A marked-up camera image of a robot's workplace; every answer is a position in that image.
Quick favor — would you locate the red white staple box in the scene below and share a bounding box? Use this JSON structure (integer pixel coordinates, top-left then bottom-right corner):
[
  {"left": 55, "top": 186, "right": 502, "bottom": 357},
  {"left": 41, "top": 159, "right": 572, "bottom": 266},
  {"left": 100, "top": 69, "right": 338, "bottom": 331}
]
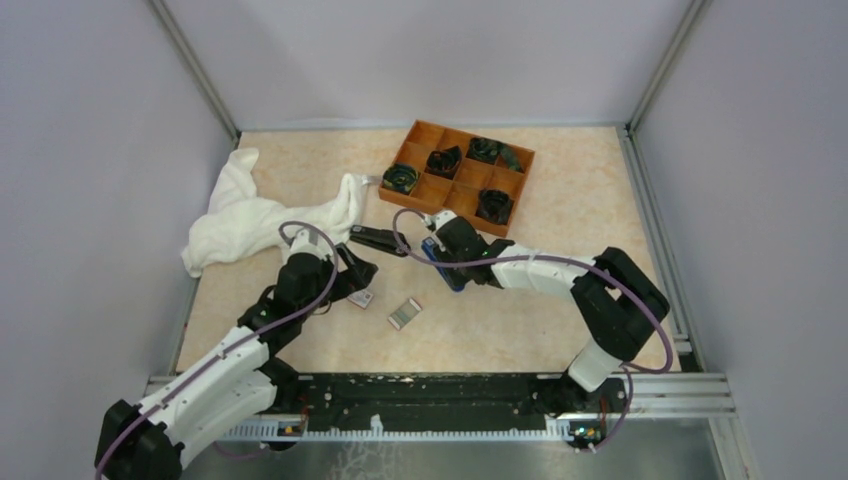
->
[{"left": 347, "top": 289, "right": 374, "bottom": 310}]

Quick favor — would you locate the silver staple strip tray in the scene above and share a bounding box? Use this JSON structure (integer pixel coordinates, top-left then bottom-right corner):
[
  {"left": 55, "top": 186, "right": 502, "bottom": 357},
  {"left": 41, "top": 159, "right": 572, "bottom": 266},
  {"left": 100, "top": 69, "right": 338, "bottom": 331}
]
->
[{"left": 387, "top": 298, "right": 423, "bottom": 331}]

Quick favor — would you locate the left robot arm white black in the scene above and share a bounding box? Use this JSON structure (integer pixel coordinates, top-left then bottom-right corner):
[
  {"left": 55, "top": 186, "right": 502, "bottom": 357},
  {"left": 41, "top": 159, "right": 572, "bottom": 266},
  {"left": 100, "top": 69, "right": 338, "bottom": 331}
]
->
[{"left": 94, "top": 244, "right": 379, "bottom": 479}]

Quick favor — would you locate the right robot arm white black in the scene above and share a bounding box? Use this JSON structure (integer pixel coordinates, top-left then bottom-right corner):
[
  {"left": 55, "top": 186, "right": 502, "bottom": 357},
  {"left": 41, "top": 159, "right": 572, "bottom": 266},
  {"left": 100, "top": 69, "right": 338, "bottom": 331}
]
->
[{"left": 425, "top": 210, "right": 670, "bottom": 414}]

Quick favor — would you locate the orange compartment tray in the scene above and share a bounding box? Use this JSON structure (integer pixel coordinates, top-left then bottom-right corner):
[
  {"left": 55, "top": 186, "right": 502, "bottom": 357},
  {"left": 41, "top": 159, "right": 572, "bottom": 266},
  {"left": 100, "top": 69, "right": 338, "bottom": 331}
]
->
[{"left": 378, "top": 120, "right": 535, "bottom": 237}]

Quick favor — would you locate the black rolled tape red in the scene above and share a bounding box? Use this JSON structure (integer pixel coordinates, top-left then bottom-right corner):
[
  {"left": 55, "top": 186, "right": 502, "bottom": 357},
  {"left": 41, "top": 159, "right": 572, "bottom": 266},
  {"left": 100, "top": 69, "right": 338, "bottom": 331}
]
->
[{"left": 425, "top": 146, "right": 463, "bottom": 180}]

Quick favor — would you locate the dark rolled tape green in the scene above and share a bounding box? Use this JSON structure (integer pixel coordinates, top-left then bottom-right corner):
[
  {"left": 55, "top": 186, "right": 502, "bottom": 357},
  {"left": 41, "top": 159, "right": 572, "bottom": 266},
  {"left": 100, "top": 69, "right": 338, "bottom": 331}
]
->
[{"left": 381, "top": 163, "right": 420, "bottom": 195}]

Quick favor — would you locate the white crumpled towel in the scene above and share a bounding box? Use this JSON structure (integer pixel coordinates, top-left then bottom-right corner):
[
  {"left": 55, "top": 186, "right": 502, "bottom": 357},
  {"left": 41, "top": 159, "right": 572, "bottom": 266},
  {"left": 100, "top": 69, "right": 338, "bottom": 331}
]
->
[{"left": 181, "top": 148, "right": 372, "bottom": 278}]

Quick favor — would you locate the dark rolled tape top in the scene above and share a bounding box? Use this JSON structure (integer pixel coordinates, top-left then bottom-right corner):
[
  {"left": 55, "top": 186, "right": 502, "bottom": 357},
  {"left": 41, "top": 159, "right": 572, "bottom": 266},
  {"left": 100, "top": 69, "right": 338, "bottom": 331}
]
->
[{"left": 467, "top": 137, "right": 524, "bottom": 173}]

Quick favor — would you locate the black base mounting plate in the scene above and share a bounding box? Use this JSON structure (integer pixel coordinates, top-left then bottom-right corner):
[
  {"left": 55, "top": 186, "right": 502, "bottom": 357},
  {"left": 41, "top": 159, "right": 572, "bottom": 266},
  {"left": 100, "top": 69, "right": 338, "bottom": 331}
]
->
[{"left": 265, "top": 373, "right": 627, "bottom": 433}]

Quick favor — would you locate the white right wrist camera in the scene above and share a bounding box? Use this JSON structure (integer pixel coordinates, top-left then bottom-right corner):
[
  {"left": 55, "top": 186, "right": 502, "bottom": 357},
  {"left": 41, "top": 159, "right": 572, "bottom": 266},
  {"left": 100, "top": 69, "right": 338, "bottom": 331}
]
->
[{"left": 423, "top": 209, "right": 458, "bottom": 232}]

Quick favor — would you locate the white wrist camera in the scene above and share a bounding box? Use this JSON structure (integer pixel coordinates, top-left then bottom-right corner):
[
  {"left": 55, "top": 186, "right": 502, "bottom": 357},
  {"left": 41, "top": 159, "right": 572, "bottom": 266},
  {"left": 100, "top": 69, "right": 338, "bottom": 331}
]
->
[
  {"left": 289, "top": 228, "right": 333, "bottom": 260},
  {"left": 423, "top": 209, "right": 458, "bottom": 232}
]

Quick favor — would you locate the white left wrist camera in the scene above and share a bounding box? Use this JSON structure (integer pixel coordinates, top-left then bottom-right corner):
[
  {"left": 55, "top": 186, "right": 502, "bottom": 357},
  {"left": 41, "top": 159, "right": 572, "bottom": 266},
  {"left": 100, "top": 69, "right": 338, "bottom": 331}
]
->
[{"left": 289, "top": 228, "right": 333, "bottom": 260}]

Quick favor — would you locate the aluminium frame rail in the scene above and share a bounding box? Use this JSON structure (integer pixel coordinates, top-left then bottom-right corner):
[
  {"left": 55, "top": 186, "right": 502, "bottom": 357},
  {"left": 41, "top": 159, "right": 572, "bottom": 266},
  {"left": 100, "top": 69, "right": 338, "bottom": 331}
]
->
[{"left": 135, "top": 372, "right": 737, "bottom": 442}]

